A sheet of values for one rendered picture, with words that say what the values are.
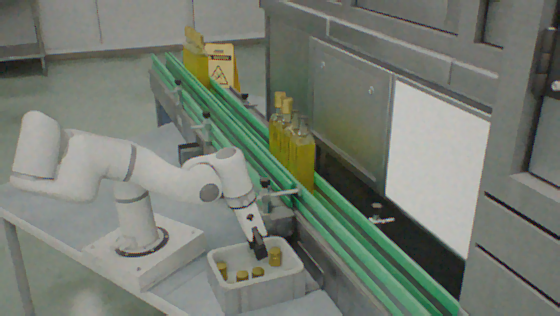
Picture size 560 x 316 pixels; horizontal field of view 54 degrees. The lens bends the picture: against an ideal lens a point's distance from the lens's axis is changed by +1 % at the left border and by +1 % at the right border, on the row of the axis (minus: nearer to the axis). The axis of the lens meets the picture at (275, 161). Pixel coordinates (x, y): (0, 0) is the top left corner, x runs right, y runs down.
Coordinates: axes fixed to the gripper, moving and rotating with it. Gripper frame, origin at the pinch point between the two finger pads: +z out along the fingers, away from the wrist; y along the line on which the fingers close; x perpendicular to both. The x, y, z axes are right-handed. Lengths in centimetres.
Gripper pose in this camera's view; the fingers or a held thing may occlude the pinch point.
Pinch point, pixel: (257, 246)
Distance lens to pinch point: 142.6
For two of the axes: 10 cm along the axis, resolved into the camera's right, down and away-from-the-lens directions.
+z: 2.4, 8.4, 4.8
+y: -3.4, -3.9, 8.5
